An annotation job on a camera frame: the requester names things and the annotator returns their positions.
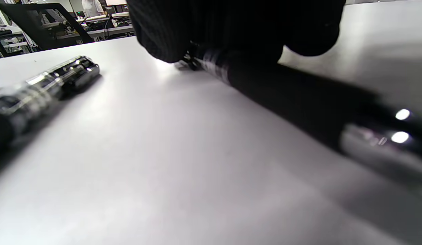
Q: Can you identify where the person's right hand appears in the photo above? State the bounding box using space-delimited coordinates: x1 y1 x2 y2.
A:
125 0 346 64

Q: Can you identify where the black click pen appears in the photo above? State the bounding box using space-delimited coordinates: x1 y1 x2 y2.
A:
0 55 101 147
179 47 422 186

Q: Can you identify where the white office desk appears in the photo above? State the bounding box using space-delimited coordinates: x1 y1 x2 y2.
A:
54 12 135 40

